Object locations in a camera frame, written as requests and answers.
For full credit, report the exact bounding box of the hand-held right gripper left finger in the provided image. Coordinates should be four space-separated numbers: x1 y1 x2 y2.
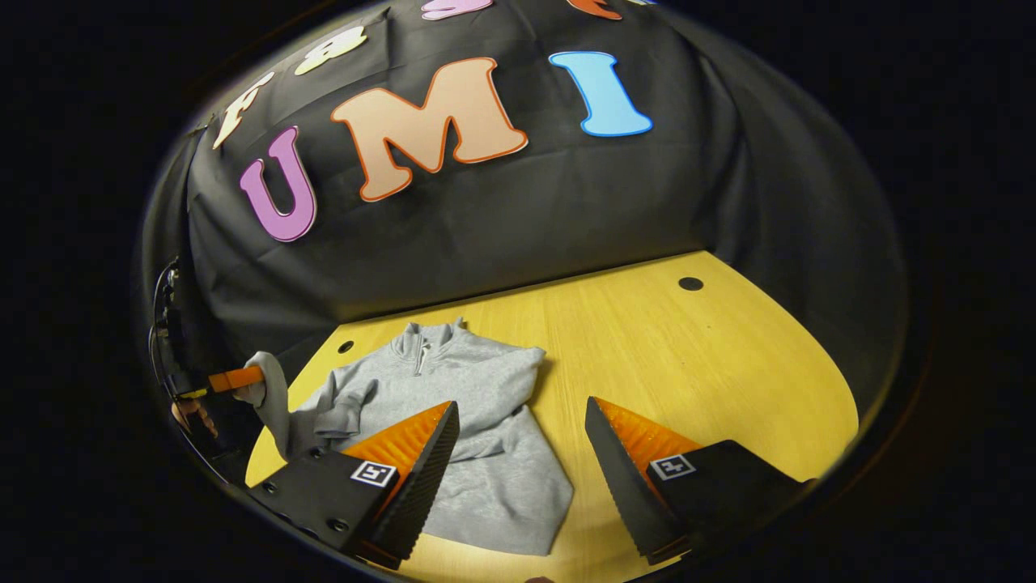
247 400 461 571

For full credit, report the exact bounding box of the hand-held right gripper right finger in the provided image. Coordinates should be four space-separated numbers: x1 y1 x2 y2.
584 395 818 566

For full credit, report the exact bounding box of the grey zip-neck sweatshirt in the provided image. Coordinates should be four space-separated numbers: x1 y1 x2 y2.
235 317 575 558

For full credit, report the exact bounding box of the black backdrop cloth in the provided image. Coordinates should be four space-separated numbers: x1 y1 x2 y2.
138 0 907 487

